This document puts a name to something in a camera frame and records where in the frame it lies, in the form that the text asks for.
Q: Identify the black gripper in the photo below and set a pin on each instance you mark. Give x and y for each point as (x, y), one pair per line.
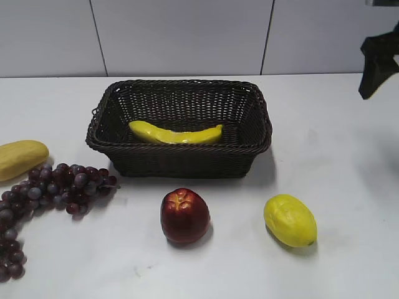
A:
(379, 51)

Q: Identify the yellow banana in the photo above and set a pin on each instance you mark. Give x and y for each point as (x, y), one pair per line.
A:
(153, 134)

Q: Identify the black woven basket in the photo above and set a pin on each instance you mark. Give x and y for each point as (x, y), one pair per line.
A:
(181, 105)

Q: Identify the yellow lemon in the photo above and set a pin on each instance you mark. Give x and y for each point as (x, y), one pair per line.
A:
(290, 221)

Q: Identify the red apple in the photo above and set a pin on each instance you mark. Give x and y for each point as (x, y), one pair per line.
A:
(184, 216)

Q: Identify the purple grape bunch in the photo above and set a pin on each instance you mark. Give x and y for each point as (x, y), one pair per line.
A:
(69, 188)

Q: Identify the yellow mango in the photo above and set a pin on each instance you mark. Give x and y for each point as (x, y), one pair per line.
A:
(20, 156)

